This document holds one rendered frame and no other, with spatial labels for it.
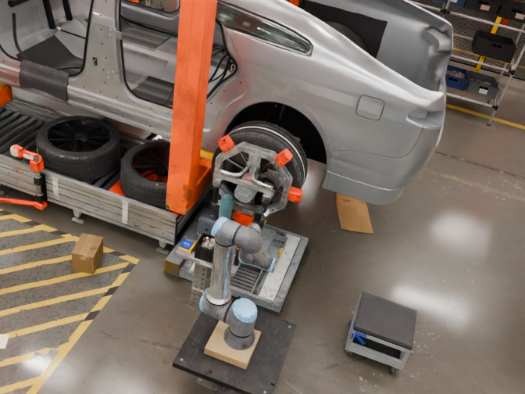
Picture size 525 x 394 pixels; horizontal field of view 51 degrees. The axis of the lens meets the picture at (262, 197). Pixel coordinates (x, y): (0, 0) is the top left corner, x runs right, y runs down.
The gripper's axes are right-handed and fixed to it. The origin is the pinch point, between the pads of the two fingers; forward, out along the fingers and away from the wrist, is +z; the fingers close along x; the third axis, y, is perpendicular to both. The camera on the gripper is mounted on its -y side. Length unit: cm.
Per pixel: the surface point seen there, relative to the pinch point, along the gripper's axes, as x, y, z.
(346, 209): 50, 82, 140
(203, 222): -47, 45, 18
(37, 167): -177, 36, 4
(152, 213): -85, 47, 11
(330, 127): 23, -42, 54
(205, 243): -29.9, 26.5, -22.0
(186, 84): -64, -70, 2
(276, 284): 19, 75, 13
